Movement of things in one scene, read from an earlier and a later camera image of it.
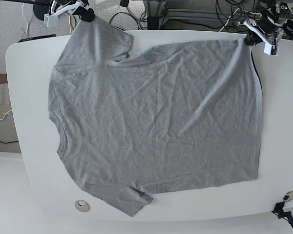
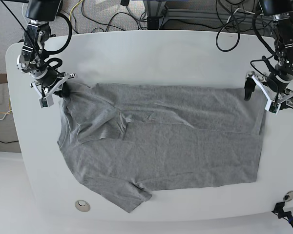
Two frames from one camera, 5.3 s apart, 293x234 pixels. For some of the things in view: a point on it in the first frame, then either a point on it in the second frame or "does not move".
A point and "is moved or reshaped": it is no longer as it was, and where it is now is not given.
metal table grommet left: [82, 205] does not move
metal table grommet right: [291, 194] does not move
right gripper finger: [86, 15] → [66, 90]
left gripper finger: [251, 38] → [249, 87]
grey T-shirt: [179, 113] is moved or reshaped
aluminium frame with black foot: [154, 9] does not move
